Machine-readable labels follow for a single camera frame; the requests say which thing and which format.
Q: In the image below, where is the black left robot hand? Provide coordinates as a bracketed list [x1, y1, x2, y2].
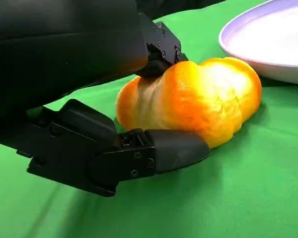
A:
[0, 0, 211, 198]

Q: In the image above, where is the lilac plate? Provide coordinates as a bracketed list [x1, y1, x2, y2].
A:
[218, 0, 298, 86]

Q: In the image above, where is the orange and white bread roll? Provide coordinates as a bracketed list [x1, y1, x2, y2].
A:
[115, 57, 263, 149]

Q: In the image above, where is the black backdrop curtain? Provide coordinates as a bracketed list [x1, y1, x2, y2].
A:
[135, 0, 225, 22]

